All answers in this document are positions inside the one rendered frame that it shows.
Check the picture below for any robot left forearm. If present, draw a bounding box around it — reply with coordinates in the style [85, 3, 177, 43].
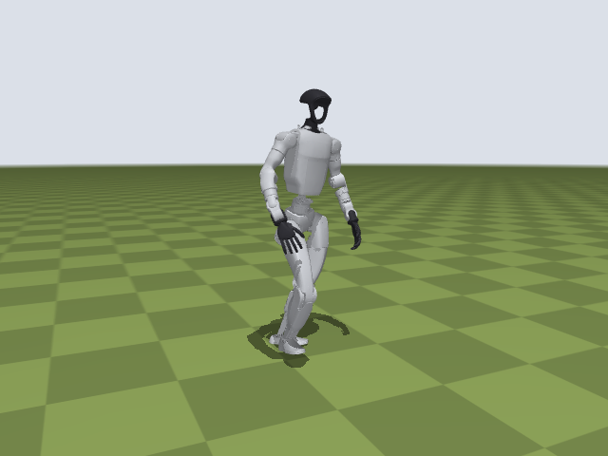
[334, 174, 357, 221]

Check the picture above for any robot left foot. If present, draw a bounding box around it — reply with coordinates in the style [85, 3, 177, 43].
[269, 334, 309, 345]

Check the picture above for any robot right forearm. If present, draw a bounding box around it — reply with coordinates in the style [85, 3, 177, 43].
[260, 168, 284, 221]

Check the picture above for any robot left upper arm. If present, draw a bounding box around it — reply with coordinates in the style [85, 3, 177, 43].
[328, 137, 345, 188]

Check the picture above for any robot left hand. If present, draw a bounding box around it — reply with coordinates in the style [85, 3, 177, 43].
[348, 210, 361, 250]

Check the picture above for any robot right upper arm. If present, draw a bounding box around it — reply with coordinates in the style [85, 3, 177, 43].
[259, 131, 299, 184]

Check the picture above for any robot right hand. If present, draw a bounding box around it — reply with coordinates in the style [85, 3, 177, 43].
[271, 209, 305, 255]

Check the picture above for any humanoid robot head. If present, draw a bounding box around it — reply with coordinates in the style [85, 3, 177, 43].
[299, 89, 332, 133]

